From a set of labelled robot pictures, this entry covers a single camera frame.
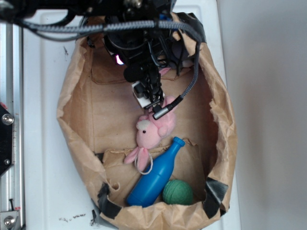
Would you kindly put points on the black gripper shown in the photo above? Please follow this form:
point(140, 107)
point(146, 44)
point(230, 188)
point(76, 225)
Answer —
point(139, 49)

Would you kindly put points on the gray plush animal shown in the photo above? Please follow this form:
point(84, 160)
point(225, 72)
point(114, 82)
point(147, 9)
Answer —
point(179, 59)

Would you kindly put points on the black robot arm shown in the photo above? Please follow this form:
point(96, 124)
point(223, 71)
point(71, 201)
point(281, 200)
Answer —
point(86, 17)

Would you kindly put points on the brown paper bag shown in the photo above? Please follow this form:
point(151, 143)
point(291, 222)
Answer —
point(98, 113)

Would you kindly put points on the pink plush bunny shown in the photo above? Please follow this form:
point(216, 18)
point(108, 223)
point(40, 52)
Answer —
point(150, 133)

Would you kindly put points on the blue plastic bottle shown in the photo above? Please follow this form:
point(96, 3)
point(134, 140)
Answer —
point(149, 187)

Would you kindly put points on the green ball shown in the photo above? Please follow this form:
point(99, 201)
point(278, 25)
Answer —
point(177, 192)

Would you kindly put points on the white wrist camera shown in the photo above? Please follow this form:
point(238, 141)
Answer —
point(142, 96)

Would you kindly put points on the aluminum frame rail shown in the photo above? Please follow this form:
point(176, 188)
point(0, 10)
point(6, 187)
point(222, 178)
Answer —
point(12, 213)

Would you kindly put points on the black metal bracket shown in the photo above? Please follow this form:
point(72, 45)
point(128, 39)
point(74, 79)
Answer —
point(6, 138)

